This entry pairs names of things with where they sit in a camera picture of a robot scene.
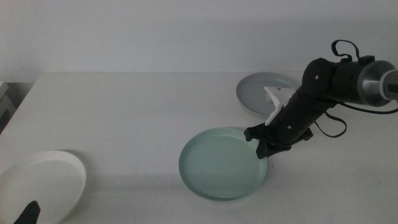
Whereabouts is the white shallow bowl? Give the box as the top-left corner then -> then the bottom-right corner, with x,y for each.
0,150 -> 87,224

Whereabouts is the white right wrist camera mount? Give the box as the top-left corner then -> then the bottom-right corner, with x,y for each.
263,86 -> 297,127

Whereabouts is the pale green shallow bowl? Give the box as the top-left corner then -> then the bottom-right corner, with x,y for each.
178,126 -> 268,202

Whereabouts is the grey shallow bowl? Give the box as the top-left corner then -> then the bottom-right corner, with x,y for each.
235,72 -> 302,118

